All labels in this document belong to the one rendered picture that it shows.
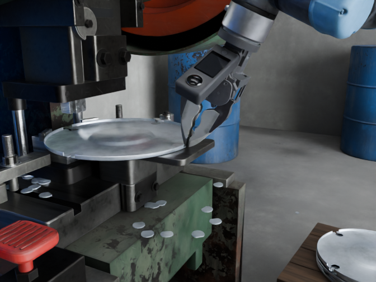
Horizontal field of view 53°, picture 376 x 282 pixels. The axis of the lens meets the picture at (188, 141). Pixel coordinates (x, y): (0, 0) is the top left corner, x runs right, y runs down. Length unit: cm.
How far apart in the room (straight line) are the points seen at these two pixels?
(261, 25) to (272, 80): 344
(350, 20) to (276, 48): 348
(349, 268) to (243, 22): 75
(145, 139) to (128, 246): 20
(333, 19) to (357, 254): 78
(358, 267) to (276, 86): 307
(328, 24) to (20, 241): 45
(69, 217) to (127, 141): 17
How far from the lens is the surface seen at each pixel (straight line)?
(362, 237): 129
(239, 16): 60
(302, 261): 119
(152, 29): 108
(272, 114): 410
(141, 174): 74
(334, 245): 122
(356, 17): 56
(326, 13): 54
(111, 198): 73
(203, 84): 57
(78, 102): 81
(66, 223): 65
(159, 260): 75
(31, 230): 49
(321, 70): 394
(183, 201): 79
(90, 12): 73
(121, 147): 69
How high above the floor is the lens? 98
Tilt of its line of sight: 16 degrees down
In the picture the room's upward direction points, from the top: straight up
